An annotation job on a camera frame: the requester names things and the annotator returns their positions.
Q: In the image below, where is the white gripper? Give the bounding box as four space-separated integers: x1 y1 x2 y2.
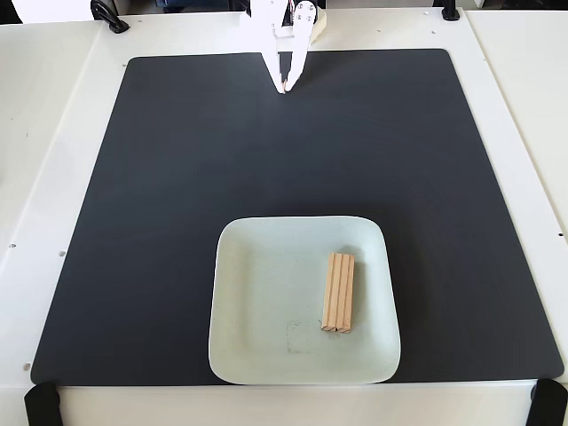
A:
248 0 320 96

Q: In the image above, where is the grooved wooden block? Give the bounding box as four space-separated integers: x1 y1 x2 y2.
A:
320 251 357 335

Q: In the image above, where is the white square plate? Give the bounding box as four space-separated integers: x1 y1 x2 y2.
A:
207 215 403 386

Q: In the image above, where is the cream plastic base piece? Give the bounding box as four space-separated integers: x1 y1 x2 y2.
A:
310 10 328 44

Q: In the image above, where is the dark grey work mat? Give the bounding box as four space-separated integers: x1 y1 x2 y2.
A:
29 47 564 386

